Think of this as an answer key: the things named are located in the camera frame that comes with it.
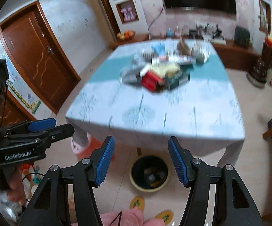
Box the pink trousers leg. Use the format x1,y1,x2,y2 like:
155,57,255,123
100,208,165,226

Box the brown paper bag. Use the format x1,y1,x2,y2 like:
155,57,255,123
177,37,191,56

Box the blue plastic bag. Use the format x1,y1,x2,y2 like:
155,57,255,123
151,43,167,56

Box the grey foil package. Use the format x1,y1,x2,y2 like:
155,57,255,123
119,63,150,84

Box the person's left hand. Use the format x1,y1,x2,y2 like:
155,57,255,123
7,168,26,206

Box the black speaker box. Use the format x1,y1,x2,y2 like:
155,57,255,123
233,26,250,49

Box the fruit bowl with oranges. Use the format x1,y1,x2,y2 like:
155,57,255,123
117,30,135,41

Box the black trash bin yellow rim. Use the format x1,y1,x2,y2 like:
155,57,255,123
129,155,171,193

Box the red box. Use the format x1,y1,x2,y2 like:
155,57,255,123
141,71,166,93

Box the yellow slipper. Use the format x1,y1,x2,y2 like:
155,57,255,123
155,210,174,225
129,196,145,212

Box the green yellow Codex chocolate box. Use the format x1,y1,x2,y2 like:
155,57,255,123
150,63,191,90

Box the red plastic stool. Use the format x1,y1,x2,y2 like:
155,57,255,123
71,134,103,161

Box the brown wooden door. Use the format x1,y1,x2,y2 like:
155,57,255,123
0,49,37,128
0,1,80,114

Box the blue teapot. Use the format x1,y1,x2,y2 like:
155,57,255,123
166,29,174,38

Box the crumpled clear plastic wrapper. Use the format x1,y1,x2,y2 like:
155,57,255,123
191,41,210,64

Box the black cable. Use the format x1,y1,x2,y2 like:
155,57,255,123
108,211,123,226

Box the clear plastic bag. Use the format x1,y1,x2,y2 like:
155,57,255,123
0,190,28,225

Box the pink dumbbells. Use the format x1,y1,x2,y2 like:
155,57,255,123
121,7,135,22

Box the giraffe height chart poster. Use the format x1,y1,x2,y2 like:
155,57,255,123
6,76,42,114

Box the white Kinder chocolate box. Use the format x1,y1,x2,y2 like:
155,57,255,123
151,55,196,65

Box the patterned tablecloth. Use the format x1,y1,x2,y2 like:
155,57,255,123
65,39,245,167

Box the white power strip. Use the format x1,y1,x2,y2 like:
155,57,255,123
207,37,227,45

